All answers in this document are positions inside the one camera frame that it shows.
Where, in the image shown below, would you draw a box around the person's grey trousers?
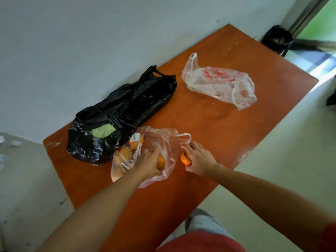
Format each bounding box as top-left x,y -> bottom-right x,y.
160,208 -> 234,247

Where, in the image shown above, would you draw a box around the round orange fruit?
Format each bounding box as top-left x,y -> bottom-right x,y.
180,152 -> 193,166
156,155 -> 166,172

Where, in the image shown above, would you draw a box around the blue bin with black liner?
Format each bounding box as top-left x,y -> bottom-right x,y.
261,24 -> 294,57

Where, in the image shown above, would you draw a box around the thin clear plastic bag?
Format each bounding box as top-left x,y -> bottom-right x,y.
110,126 -> 192,189

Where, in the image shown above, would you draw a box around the person's right forearm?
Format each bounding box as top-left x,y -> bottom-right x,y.
207,164 -> 336,252

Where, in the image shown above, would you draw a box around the bunch of oranges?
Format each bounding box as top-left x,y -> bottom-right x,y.
115,133 -> 145,166

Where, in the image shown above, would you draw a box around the clear red-printed plastic bag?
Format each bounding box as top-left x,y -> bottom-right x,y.
181,52 -> 258,111

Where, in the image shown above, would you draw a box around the black plastic bag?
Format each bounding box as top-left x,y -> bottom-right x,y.
66,65 -> 178,166

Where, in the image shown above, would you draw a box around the person's left hand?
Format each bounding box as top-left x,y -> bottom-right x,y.
134,148 -> 161,180

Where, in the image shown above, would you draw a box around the frosted glass door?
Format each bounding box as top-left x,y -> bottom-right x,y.
298,0 -> 336,42

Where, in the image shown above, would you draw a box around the metal door frame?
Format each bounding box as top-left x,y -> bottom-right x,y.
281,0 -> 333,39

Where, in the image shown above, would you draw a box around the person's right hand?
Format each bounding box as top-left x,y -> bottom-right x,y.
181,141 -> 218,177

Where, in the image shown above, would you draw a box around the person's left forearm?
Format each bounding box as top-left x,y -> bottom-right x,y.
36,168 -> 150,252

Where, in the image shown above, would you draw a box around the orange wooden table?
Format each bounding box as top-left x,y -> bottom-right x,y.
43,23 -> 320,252

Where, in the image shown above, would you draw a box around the person's red sleeve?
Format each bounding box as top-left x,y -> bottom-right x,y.
157,223 -> 336,252

